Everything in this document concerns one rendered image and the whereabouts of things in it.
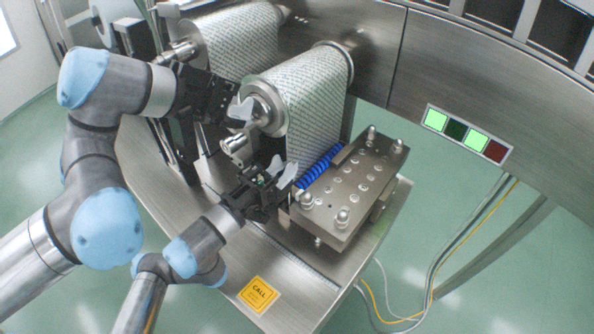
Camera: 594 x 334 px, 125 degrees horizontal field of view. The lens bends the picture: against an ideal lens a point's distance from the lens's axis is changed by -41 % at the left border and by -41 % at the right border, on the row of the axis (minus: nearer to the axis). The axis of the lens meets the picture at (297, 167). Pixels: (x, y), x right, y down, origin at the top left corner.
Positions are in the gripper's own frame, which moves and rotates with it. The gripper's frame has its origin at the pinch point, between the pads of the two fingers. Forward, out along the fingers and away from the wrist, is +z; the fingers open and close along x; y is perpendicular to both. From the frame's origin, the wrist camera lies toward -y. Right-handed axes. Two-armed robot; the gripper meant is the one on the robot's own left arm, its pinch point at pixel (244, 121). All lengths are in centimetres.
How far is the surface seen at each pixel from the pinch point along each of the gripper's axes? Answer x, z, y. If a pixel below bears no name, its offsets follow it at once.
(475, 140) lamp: -43, 31, 19
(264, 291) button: -18.0, 5.9, -35.1
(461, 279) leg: -81, 97, -35
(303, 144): -7.4, 13.9, -0.7
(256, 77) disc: -0.3, -2.1, 9.2
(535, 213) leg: -79, 59, 12
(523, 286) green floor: -146, 153, -34
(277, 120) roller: -6.1, 1.9, 2.9
